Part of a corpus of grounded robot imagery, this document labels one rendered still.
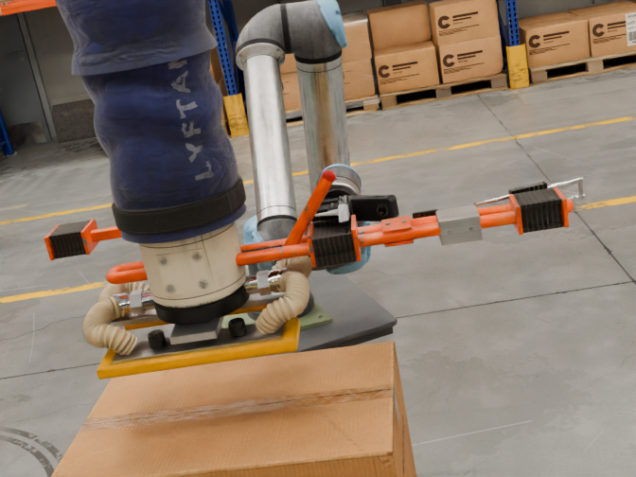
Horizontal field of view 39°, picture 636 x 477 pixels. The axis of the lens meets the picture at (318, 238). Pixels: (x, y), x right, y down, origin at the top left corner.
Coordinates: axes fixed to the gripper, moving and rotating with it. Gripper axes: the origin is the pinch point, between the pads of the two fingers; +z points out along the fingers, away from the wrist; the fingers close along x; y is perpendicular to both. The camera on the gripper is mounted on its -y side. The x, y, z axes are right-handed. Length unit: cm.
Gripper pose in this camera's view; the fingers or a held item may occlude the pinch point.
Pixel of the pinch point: (348, 238)
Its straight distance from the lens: 155.8
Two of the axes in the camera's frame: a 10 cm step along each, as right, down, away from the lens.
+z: -0.3, 3.4, -9.4
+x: -1.7, -9.3, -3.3
